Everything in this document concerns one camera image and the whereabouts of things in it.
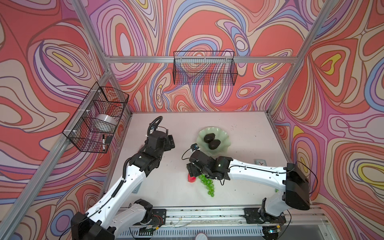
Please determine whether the red fake strawberry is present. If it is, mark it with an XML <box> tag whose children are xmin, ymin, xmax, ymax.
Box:
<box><xmin>188</xmin><ymin>174</ymin><xmax>196</xmax><ymax>183</ymax></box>

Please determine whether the green fake grape bunch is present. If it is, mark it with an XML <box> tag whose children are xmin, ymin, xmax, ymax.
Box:
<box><xmin>198</xmin><ymin>175</ymin><xmax>215</xmax><ymax>198</ymax></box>

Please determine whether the dark avocado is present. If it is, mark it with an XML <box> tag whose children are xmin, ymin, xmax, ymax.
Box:
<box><xmin>208</xmin><ymin>139</ymin><xmax>221</xmax><ymax>150</ymax></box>
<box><xmin>203</xmin><ymin>133</ymin><xmax>216</xmax><ymax>144</ymax></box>

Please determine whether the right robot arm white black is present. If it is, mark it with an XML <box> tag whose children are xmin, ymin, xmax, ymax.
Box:
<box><xmin>187</xmin><ymin>144</ymin><xmax>311</xmax><ymax>223</ymax></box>

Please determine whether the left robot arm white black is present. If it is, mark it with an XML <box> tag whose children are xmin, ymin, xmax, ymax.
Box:
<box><xmin>71</xmin><ymin>116</ymin><xmax>175</xmax><ymax>240</ymax></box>

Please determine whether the light green scalloped fruit bowl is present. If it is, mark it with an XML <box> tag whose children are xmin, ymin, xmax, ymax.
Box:
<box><xmin>196</xmin><ymin>127</ymin><xmax>232</xmax><ymax>157</ymax></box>

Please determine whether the silver tape roll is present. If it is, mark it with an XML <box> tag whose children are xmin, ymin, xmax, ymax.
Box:
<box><xmin>96</xmin><ymin>114</ymin><xmax>118</xmax><ymax>125</ymax></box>

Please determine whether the small green alarm clock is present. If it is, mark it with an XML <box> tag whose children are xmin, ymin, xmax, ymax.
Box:
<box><xmin>254</xmin><ymin>159</ymin><xmax>267</xmax><ymax>166</ymax></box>

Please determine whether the black wire basket left wall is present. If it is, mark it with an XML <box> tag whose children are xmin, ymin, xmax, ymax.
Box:
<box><xmin>63</xmin><ymin>83</ymin><xmax>129</xmax><ymax>154</ymax></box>

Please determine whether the black wire basket wall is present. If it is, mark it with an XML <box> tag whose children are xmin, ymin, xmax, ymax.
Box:
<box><xmin>173</xmin><ymin>50</ymin><xmax>238</xmax><ymax>86</ymax></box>
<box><xmin>63</xmin><ymin>83</ymin><xmax>129</xmax><ymax>154</ymax></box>

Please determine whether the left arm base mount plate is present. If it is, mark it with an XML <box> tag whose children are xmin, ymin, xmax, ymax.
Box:
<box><xmin>140</xmin><ymin>209</ymin><xmax>167</xmax><ymax>228</ymax></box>

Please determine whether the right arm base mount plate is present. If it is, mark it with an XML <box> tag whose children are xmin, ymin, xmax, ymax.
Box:
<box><xmin>243</xmin><ymin>208</ymin><xmax>287</xmax><ymax>225</ymax></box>

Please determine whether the black wire basket back wall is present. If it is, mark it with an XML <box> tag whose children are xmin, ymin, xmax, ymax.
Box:
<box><xmin>173</xmin><ymin>50</ymin><xmax>238</xmax><ymax>86</ymax></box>

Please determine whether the aluminium front rail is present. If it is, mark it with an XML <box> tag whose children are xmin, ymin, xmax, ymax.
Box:
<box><xmin>86</xmin><ymin>205</ymin><xmax>326</xmax><ymax>229</ymax></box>

